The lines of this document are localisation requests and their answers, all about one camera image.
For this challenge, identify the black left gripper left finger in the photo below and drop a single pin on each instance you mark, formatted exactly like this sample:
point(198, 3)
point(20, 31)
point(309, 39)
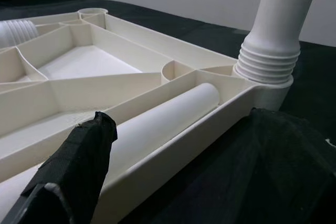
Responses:
point(76, 161)

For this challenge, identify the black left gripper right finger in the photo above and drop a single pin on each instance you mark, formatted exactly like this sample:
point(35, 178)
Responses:
point(275, 182)

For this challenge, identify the cream plastic table top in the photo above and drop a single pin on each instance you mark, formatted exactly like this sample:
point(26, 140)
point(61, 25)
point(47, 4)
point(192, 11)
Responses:
point(92, 61)

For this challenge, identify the white plastic table leg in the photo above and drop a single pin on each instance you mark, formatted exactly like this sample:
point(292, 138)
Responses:
point(278, 11)
point(170, 113)
point(18, 32)

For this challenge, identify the black table cloth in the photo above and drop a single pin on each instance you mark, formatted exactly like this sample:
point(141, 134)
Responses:
point(317, 82)

